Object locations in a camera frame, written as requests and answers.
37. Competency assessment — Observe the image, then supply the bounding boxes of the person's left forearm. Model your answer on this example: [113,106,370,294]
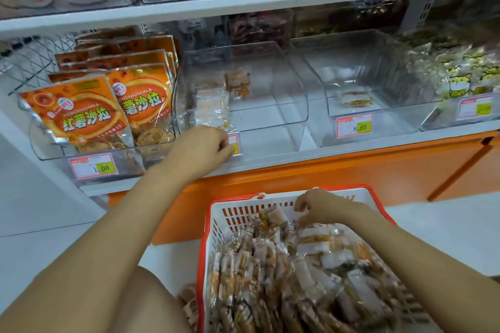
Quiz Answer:
[0,159,192,333]

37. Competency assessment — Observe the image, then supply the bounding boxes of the row of clear snacks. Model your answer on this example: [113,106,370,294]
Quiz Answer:
[191,69,254,132]

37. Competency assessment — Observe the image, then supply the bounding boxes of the person's right hand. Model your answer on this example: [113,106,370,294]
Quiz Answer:
[292,186,370,230]

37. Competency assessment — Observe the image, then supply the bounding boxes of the orange shelf base panel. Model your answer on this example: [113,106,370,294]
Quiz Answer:
[105,130,500,246]

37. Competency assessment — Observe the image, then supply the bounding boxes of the pile of small brown snacks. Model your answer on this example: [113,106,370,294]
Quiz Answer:
[207,206,427,333]

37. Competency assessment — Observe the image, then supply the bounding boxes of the white wire mesh panel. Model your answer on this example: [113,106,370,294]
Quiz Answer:
[0,32,79,97]

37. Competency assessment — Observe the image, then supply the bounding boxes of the small yellow wrapped snack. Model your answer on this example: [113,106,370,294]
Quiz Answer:
[336,90,376,110]

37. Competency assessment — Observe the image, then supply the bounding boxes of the person's left hand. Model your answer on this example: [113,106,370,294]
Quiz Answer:
[162,123,236,183]

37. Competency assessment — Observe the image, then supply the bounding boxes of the person's right forearm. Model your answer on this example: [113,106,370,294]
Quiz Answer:
[352,206,500,333]

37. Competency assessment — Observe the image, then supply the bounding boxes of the yellow hamster snack packets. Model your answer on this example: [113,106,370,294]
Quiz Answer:
[405,27,500,101]

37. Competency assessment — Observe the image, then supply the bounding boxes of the stack of orange packets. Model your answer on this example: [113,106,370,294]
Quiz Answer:
[19,27,182,156]

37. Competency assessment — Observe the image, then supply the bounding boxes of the white red-rimmed shopping basket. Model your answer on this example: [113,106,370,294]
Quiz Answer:
[194,184,442,333]

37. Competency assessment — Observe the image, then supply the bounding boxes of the white yellow price tag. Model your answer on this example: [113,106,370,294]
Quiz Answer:
[455,94,496,121]
[68,151,120,182]
[335,112,375,141]
[227,132,244,157]

